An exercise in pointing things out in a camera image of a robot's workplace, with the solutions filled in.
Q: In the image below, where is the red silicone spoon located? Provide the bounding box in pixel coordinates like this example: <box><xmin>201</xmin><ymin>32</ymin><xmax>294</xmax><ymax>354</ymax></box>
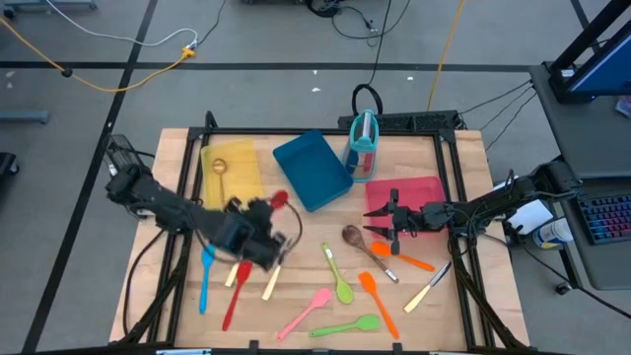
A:
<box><xmin>269</xmin><ymin>189</ymin><xmax>291</xmax><ymax>211</ymax></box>

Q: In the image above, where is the white plastic bottle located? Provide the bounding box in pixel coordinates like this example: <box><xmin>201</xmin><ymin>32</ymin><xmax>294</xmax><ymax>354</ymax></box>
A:
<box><xmin>531</xmin><ymin>218</ymin><xmax>575</xmax><ymax>249</ymax></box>

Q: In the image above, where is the grey furniture foot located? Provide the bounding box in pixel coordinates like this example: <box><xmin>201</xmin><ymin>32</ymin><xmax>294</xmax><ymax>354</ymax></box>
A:
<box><xmin>0</xmin><ymin>110</ymin><xmax>50</xmax><ymax>124</ymax></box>
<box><xmin>2</xmin><ymin>0</ymin><xmax>98</xmax><ymax>14</ymax></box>

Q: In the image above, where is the backlit computer keyboard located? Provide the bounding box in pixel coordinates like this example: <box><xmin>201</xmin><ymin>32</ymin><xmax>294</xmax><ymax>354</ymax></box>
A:
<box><xmin>574</xmin><ymin>191</ymin><xmax>631</xmax><ymax>247</ymax></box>

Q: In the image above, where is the black cable tangle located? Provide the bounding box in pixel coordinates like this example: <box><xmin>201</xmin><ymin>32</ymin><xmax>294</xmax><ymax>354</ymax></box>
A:
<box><xmin>305</xmin><ymin>0</ymin><xmax>413</xmax><ymax>48</ymax></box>

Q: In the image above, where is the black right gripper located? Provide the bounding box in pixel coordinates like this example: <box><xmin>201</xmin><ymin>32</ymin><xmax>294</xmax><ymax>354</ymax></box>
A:
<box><xmin>363</xmin><ymin>188</ymin><xmax>424</xmax><ymax>256</ymax></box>

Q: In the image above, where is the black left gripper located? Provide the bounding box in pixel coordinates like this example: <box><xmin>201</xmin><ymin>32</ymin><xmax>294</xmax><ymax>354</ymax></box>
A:
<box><xmin>240</xmin><ymin>197</ymin><xmax>292</xmax><ymax>272</ymax></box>

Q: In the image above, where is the red silicone spatula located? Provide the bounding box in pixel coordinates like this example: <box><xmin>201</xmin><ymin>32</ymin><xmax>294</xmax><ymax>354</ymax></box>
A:
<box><xmin>221</xmin><ymin>259</ymin><xmax>254</xmax><ymax>332</ymax></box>

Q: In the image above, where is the gold metal spoon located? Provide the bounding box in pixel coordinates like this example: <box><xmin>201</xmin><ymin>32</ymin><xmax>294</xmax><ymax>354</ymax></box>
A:
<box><xmin>211</xmin><ymin>157</ymin><xmax>229</xmax><ymax>208</ymax></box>

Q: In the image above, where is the grey desk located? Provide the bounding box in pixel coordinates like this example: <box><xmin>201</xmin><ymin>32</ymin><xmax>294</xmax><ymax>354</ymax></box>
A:
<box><xmin>527</xmin><ymin>63</ymin><xmax>631</xmax><ymax>179</ymax></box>

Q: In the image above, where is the black chair base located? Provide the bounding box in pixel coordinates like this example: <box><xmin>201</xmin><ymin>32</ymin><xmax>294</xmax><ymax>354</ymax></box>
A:
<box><xmin>0</xmin><ymin>151</ymin><xmax>21</xmax><ymax>181</ymax></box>

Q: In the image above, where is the black aluminium table frame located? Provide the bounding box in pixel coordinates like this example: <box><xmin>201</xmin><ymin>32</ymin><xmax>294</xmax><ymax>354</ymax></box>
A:
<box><xmin>117</xmin><ymin>110</ymin><xmax>528</xmax><ymax>355</ymax></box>

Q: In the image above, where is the black wire mesh box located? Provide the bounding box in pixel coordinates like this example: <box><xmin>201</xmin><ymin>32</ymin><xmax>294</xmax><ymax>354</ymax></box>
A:
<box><xmin>102</xmin><ymin>133</ymin><xmax>152</xmax><ymax>198</ymax></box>

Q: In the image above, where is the white power cable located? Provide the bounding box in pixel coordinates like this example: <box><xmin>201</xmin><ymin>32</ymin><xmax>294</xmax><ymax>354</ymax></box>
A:
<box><xmin>43</xmin><ymin>0</ymin><xmax>199</xmax><ymax>49</ymax></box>

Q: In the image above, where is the yellow hanging cable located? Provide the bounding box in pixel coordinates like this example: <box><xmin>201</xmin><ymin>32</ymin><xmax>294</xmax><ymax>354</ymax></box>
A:
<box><xmin>426</xmin><ymin>0</ymin><xmax>467</xmax><ymax>112</ymax></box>

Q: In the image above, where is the blue plastic bin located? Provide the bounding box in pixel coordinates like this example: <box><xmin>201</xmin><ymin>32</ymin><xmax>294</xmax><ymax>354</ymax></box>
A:
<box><xmin>272</xmin><ymin>128</ymin><xmax>355</xmax><ymax>213</ymax></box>

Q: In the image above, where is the pink translucent plastic bin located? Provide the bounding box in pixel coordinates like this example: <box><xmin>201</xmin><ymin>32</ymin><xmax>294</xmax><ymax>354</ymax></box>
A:
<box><xmin>365</xmin><ymin>176</ymin><xmax>448</xmax><ymax>237</ymax></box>

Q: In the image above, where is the brown wooden spoon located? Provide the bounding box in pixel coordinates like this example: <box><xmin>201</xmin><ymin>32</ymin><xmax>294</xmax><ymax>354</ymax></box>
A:
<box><xmin>341</xmin><ymin>224</ymin><xmax>400</xmax><ymax>285</ymax></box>

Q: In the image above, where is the white paper sheet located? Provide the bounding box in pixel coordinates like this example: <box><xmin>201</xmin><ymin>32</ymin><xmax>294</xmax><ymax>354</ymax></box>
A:
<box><xmin>492</xmin><ymin>175</ymin><xmax>556</xmax><ymax>237</ymax></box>

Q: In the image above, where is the orange silicone spoon spatula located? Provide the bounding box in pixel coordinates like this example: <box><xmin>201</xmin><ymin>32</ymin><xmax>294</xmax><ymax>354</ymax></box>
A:
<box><xmin>370</xmin><ymin>241</ymin><xmax>437</xmax><ymax>273</ymax></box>

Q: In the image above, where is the silver metal bracket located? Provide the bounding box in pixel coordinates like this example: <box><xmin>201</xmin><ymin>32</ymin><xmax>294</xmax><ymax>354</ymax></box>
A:
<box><xmin>155</xmin><ymin>347</ymin><xmax>213</xmax><ymax>355</ymax></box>

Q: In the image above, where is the green silicone spatula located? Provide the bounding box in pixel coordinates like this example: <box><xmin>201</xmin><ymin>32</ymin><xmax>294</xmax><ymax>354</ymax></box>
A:
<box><xmin>308</xmin><ymin>314</ymin><xmax>382</xmax><ymax>339</ymax></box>

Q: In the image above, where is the green silicone spoon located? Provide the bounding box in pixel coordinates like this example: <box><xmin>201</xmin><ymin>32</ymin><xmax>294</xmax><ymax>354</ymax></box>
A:
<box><xmin>321</xmin><ymin>242</ymin><xmax>355</xmax><ymax>306</ymax></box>

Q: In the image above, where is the yellow translucent plastic bin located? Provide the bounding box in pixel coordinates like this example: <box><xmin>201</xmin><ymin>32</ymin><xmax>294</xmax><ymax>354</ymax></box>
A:
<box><xmin>200</xmin><ymin>139</ymin><xmax>265</xmax><ymax>211</ymax></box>

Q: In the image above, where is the black monitor stand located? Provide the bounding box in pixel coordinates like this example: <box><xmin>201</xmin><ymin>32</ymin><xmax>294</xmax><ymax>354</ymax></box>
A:
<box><xmin>544</xmin><ymin>0</ymin><xmax>631</xmax><ymax>105</ymax></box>

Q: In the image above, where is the cream handled table knife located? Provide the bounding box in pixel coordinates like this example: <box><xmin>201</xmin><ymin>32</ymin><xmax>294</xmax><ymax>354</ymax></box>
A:
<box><xmin>403</xmin><ymin>260</ymin><xmax>453</xmax><ymax>315</ymax></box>
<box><xmin>224</xmin><ymin>260</ymin><xmax>241</xmax><ymax>289</ymax></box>
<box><xmin>260</xmin><ymin>248</ymin><xmax>292</xmax><ymax>302</ymax></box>

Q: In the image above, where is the pink silicone spatula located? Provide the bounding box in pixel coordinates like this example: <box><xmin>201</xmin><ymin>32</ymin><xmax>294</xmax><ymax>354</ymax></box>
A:
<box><xmin>275</xmin><ymin>287</ymin><xmax>334</xmax><ymax>342</ymax></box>

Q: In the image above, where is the blue silicone spatula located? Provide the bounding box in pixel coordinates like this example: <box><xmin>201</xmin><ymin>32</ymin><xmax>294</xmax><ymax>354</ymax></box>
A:
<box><xmin>198</xmin><ymin>245</ymin><xmax>217</xmax><ymax>316</ymax></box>

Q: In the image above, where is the yellow extension cable with plug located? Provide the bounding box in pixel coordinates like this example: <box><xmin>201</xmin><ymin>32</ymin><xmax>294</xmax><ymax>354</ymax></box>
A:
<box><xmin>0</xmin><ymin>17</ymin><xmax>197</xmax><ymax>94</ymax></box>

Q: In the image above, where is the computer monitor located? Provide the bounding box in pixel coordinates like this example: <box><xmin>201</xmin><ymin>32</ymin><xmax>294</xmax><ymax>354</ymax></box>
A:
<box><xmin>566</xmin><ymin>29</ymin><xmax>631</xmax><ymax>98</ymax></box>

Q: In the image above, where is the black hanging cable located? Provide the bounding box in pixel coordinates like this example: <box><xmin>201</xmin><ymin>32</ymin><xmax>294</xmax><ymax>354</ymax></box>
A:
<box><xmin>351</xmin><ymin>0</ymin><xmax>394</xmax><ymax>117</ymax></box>

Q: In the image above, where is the grey keyboard tray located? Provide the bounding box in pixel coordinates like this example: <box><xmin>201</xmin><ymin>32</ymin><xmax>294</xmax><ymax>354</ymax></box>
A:
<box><xmin>551</xmin><ymin>177</ymin><xmax>631</xmax><ymax>292</ymax></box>

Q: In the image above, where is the black power strip box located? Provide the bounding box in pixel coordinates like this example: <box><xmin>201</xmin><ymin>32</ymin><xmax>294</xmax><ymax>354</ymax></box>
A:
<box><xmin>337</xmin><ymin>110</ymin><xmax>462</xmax><ymax>133</ymax></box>

